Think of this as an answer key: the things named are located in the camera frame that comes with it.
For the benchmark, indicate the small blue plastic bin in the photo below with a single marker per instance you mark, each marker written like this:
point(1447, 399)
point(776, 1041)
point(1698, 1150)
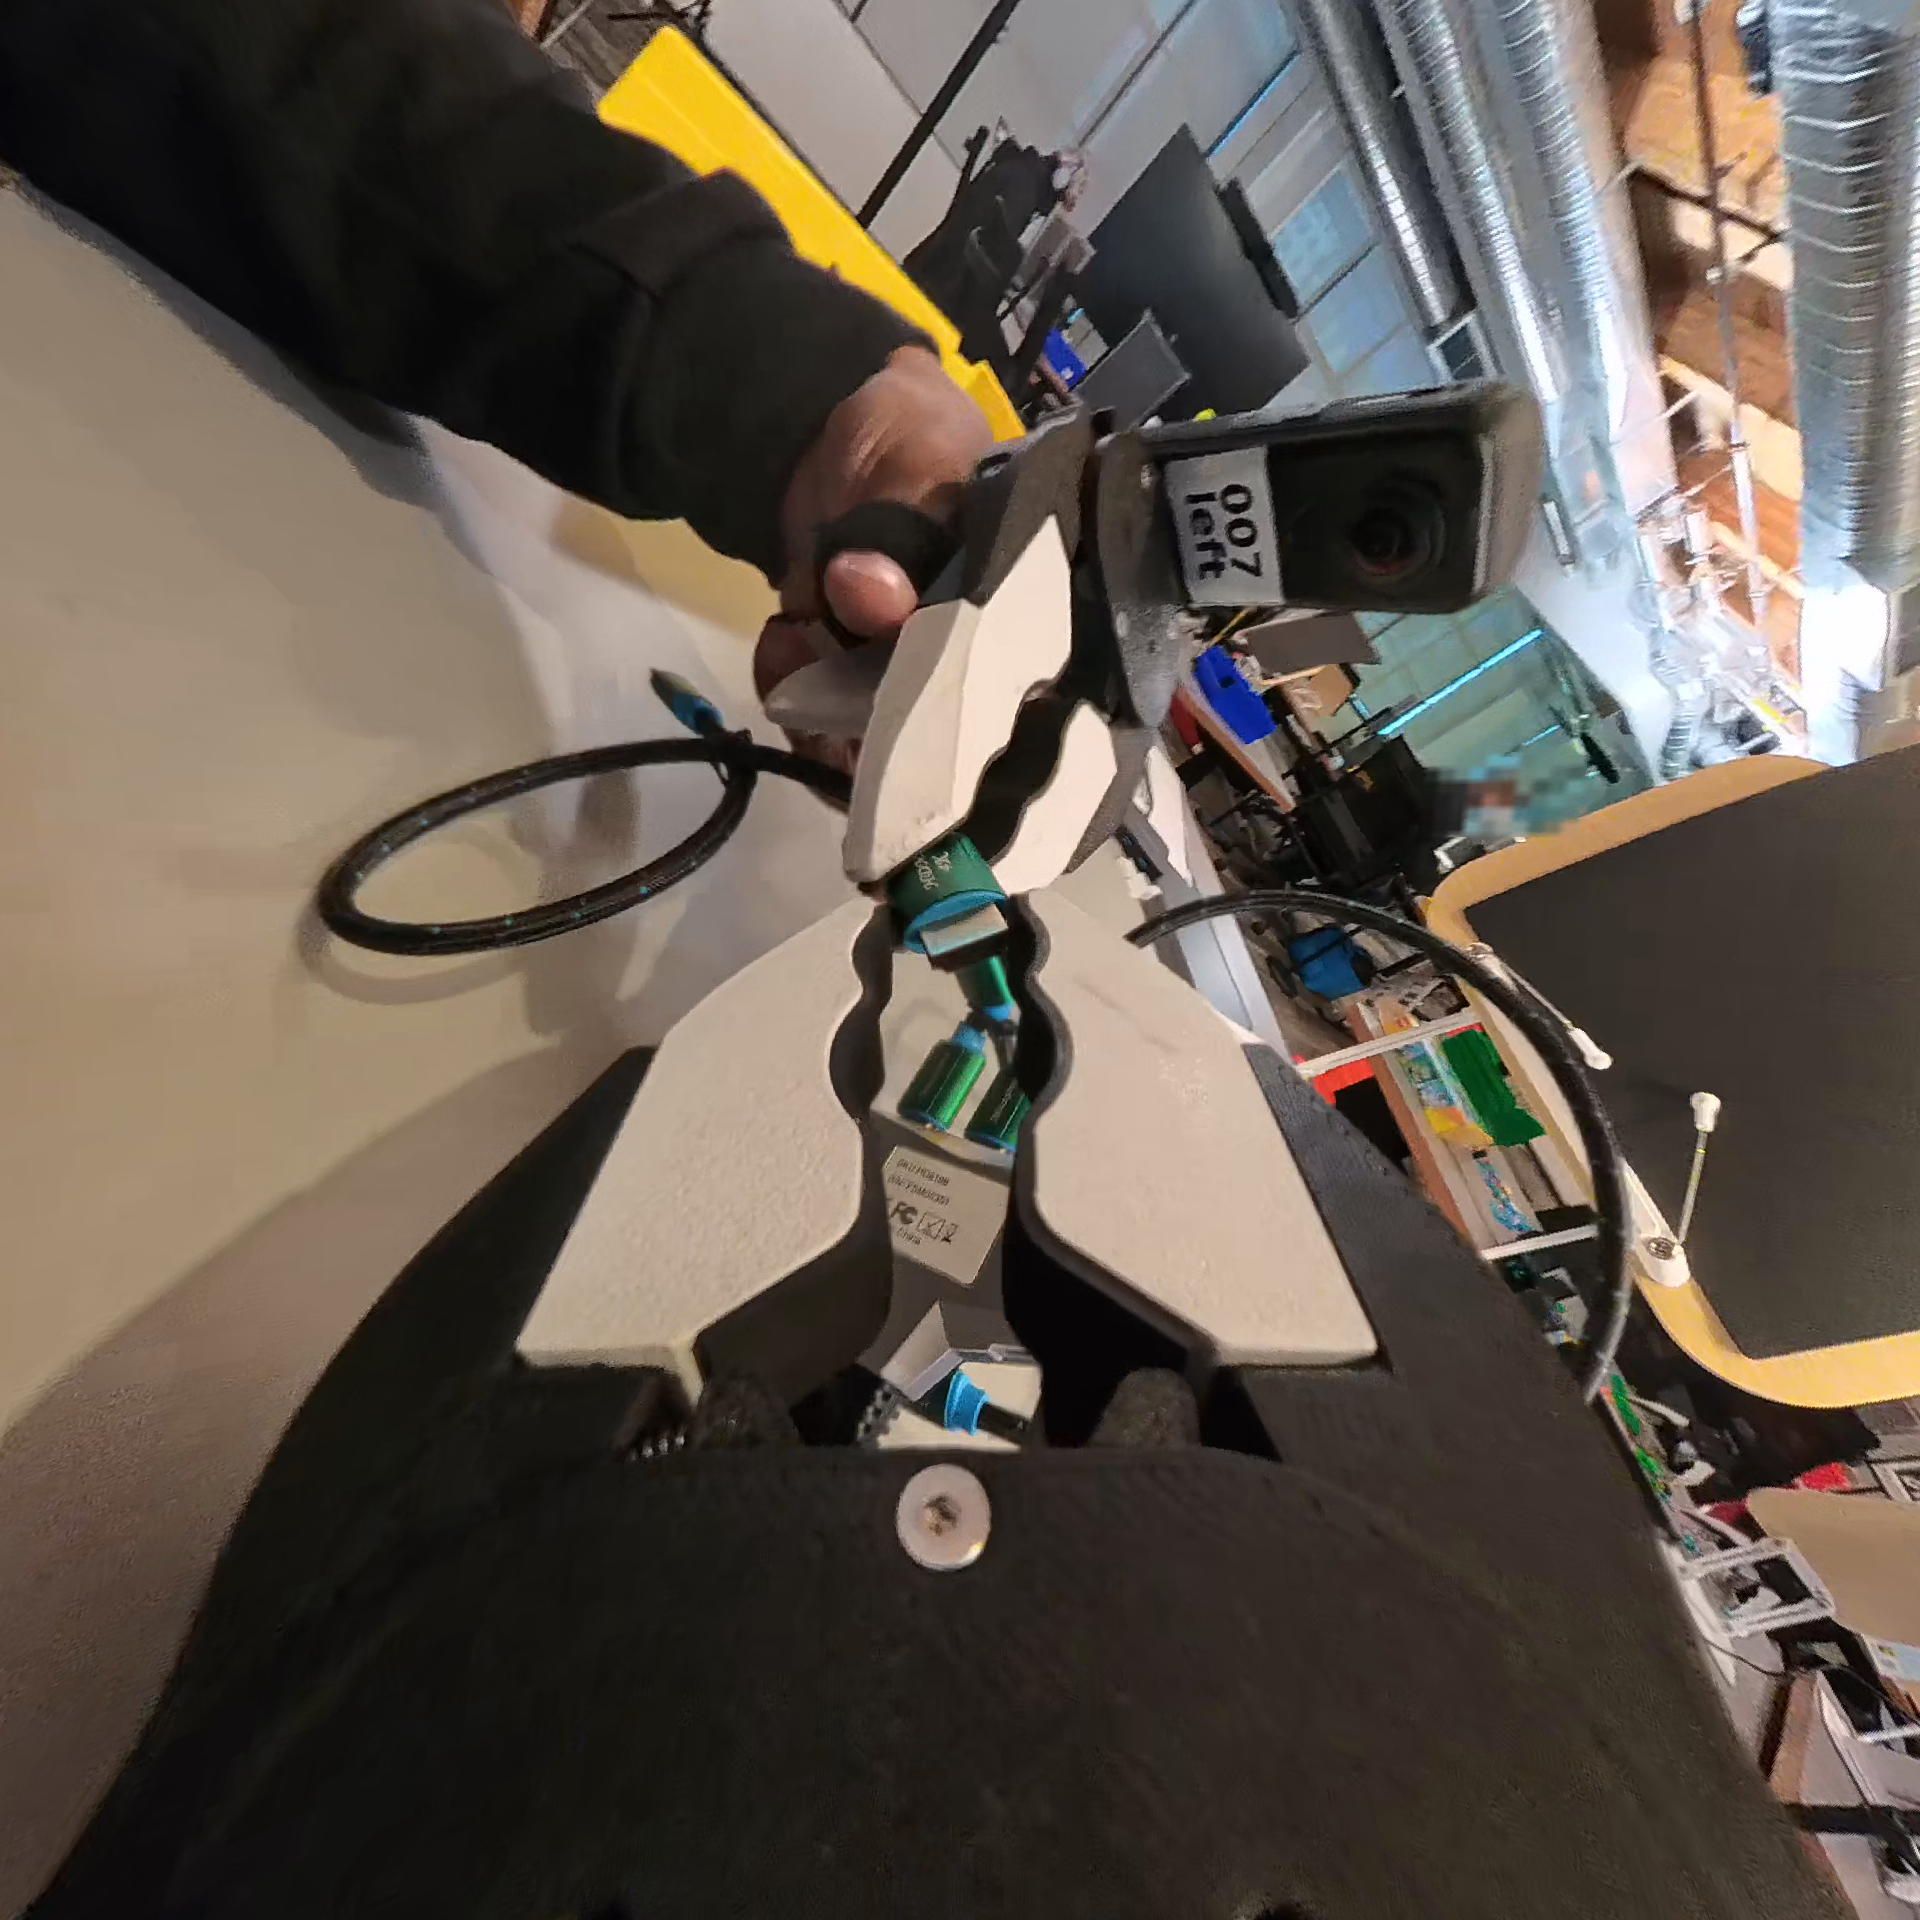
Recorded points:
point(1231, 696)

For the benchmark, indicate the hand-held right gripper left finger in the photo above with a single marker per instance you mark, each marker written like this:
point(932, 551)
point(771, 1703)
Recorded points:
point(719, 1172)

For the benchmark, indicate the yellow plastic bin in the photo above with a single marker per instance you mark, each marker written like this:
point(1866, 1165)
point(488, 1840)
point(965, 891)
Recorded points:
point(719, 135)

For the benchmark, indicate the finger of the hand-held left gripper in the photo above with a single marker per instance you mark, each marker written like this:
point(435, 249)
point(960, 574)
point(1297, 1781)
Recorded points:
point(1079, 790)
point(944, 692)

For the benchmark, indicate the silver ventilation duct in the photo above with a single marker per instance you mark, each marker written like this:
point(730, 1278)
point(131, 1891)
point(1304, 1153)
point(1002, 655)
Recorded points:
point(1441, 153)
point(1860, 303)

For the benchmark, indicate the person's left forearm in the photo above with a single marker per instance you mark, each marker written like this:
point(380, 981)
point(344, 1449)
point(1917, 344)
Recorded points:
point(524, 269)

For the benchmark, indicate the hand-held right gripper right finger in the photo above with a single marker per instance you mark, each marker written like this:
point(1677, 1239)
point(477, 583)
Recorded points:
point(1188, 1172)

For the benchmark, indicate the black board wooden rim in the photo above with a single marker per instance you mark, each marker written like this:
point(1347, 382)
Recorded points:
point(1770, 1050)

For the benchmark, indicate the silver metal port hub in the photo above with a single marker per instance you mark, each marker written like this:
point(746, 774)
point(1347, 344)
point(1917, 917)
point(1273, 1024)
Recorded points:
point(937, 1215)

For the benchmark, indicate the person's left hand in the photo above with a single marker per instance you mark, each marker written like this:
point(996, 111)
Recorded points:
point(885, 437)

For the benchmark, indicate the black monitor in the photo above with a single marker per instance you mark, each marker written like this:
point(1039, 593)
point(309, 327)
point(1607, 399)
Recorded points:
point(1188, 256)

